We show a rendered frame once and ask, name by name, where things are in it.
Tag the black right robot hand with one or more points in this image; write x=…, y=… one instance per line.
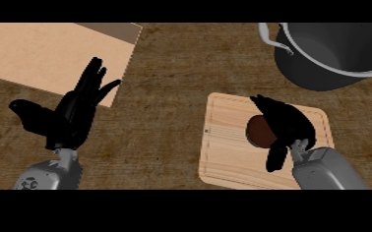
x=285, y=121

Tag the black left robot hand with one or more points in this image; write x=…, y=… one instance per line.
x=73, y=111

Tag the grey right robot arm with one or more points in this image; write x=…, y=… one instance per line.
x=327, y=168

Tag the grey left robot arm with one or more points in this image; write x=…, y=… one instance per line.
x=51, y=173

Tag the brown chocolate cupcake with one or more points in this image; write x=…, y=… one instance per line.
x=259, y=132

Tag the pale wooden cutting board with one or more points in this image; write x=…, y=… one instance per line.
x=232, y=144

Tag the dark grey metal pot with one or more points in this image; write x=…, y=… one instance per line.
x=330, y=55

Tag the tan placemat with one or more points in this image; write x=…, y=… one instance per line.
x=54, y=55

